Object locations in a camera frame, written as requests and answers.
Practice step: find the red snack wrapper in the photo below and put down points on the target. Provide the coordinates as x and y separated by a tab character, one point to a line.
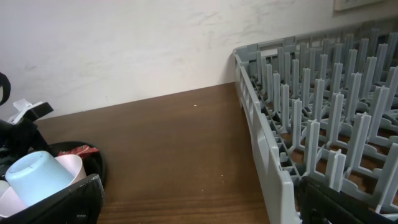
81	151

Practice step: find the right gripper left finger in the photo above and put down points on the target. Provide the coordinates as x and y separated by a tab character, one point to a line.
80	202

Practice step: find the grey-white plate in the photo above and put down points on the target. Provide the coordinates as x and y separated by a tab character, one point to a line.
3	187

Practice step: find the grey dishwasher rack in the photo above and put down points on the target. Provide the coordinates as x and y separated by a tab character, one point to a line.
323	106

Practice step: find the white bowl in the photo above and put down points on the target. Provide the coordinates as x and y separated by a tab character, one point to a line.
12	204

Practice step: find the light blue cup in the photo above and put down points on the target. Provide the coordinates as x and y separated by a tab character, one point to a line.
37	176

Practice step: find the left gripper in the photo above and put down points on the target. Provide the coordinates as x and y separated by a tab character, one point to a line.
20	134

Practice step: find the round black serving tray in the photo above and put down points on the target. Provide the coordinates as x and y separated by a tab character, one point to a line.
94	164

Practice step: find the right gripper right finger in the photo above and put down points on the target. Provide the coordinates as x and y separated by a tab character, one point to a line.
320	204

